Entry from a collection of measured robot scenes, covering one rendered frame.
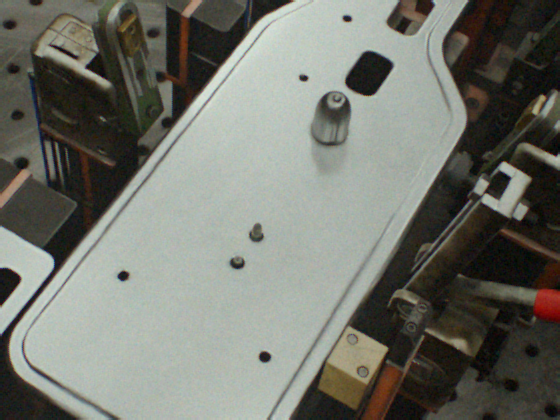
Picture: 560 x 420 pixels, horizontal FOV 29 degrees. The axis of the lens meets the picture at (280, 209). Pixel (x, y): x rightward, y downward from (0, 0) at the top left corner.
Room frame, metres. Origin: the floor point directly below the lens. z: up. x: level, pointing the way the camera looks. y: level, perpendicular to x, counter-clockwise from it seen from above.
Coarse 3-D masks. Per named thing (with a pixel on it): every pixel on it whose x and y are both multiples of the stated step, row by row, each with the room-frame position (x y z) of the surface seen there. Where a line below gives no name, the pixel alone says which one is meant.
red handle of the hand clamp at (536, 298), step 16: (448, 288) 0.38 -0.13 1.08; (464, 288) 0.37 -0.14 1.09; (480, 288) 0.37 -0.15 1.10; (496, 288) 0.37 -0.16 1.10; (512, 288) 0.37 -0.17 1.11; (528, 288) 0.37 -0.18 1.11; (480, 304) 0.36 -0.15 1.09; (496, 304) 0.36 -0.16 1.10; (512, 304) 0.36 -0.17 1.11; (528, 304) 0.35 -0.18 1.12; (544, 304) 0.35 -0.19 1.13; (544, 320) 0.35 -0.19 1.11
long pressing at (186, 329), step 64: (320, 0) 0.70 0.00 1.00; (384, 0) 0.72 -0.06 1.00; (448, 0) 0.73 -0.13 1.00; (256, 64) 0.61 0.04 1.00; (320, 64) 0.63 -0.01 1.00; (192, 128) 0.53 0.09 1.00; (256, 128) 0.54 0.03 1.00; (384, 128) 0.57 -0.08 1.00; (448, 128) 0.58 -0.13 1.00; (128, 192) 0.46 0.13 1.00; (192, 192) 0.47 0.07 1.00; (256, 192) 0.48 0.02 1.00; (320, 192) 0.49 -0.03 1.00; (384, 192) 0.50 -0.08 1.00; (128, 256) 0.40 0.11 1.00; (192, 256) 0.41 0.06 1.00; (256, 256) 0.42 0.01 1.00; (320, 256) 0.43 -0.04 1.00; (384, 256) 0.44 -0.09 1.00; (64, 320) 0.33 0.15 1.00; (128, 320) 0.34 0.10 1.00; (192, 320) 0.35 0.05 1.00; (256, 320) 0.36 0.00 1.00; (320, 320) 0.37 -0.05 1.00; (64, 384) 0.28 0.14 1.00; (128, 384) 0.29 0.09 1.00; (192, 384) 0.30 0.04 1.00; (256, 384) 0.31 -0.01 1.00
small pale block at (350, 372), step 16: (352, 336) 0.33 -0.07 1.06; (336, 352) 0.32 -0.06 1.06; (352, 352) 0.32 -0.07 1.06; (368, 352) 0.32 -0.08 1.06; (384, 352) 0.32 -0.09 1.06; (336, 368) 0.31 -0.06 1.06; (352, 368) 0.31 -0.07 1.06; (368, 368) 0.31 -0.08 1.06; (320, 384) 0.31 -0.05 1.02; (336, 384) 0.31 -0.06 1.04; (352, 384) 0.30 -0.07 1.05; (368, 384) 0.30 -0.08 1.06; (320, 400) 0.31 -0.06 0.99; (336, 400) 0.30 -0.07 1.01; (352, 400) 0.30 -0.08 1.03; (320, 416) 0.31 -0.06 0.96; (336, 416) 0.31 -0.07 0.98; (352, 416) 0.32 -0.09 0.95
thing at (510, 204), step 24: (456, 168) 0.38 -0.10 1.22; (504, 168) 0.39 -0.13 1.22; (480, 192) 0.38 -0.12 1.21; (504, 192) 0.38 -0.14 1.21; (480, 216) 0.36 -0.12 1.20; (504, 216) 0.36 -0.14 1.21; (528, 216) 0.37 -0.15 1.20; (456, 240) 0.37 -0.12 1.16; (480, 240) 0.36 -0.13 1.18; (432, 264) 0.37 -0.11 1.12; (456, 264) 0.36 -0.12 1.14; (408, 288) 0.37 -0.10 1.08; (432, 288) 0.37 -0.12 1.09
